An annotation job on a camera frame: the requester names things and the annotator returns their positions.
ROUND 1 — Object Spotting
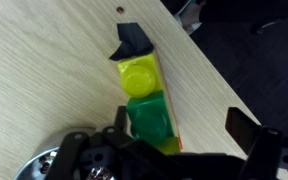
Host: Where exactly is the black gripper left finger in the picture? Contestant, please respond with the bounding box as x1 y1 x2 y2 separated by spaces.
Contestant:
102 106 131 147

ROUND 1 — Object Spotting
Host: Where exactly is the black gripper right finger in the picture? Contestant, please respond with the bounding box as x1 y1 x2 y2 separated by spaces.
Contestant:
225 107 283 180

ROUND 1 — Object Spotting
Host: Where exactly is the small yellow building block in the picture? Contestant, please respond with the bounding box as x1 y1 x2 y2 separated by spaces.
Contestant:
118 53 163 98

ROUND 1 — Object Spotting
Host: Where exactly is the green building block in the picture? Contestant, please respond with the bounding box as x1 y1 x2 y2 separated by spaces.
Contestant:
126 91 174 145

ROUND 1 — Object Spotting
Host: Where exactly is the yellow block on stack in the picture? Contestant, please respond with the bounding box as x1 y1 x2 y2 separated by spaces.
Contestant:
155 137 181 155

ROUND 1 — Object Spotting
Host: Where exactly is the red orange building block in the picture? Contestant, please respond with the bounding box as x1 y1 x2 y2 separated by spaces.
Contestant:
153 50 183 151

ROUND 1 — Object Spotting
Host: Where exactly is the black tape piece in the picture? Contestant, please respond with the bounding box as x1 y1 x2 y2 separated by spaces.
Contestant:
109 22 154 61

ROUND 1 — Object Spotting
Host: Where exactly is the steel pot with handles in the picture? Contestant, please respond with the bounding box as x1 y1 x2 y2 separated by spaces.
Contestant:
14 128 116 180

